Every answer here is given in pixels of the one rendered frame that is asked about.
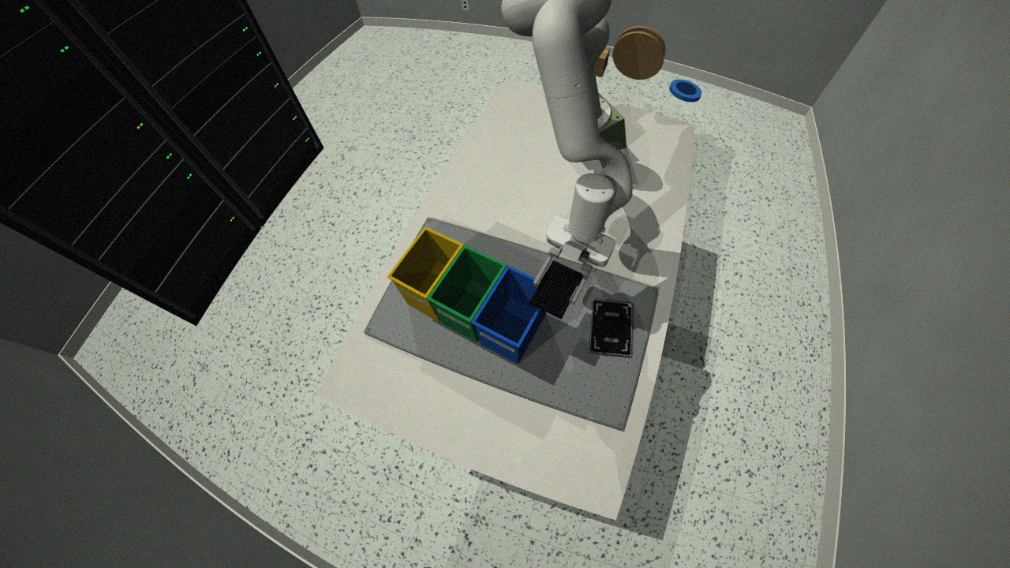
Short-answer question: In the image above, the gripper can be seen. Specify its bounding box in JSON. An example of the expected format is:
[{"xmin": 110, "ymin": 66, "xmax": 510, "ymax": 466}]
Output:
[{"xmin": 533, "ymin": 216, "xmax": 615, "ymax": 305}]

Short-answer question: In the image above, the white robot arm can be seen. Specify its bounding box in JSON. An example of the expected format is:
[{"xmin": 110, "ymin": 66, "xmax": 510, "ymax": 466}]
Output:
[{"xmin": 501, "ymin": 0, "xmax": 633, "ymax": 261}]

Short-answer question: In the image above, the green returns bin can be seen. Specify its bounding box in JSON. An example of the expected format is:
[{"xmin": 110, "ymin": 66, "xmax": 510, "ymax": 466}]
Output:
[{"xmin": 427, "ymin": 245, "xmax": 507, "ymax": 342}]

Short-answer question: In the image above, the yellow recycle bin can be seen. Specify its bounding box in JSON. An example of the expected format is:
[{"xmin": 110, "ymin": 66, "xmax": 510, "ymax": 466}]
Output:
[{"xmin": 387, "ymin": 227, "xmax": 464, "ymax": 321}]

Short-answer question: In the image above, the blue open-top bin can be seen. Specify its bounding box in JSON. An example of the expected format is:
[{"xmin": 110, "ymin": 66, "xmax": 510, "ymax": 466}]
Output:
[{"xmin": 471, "ymin": 265, "xmax": 546, "ymax": 364}]

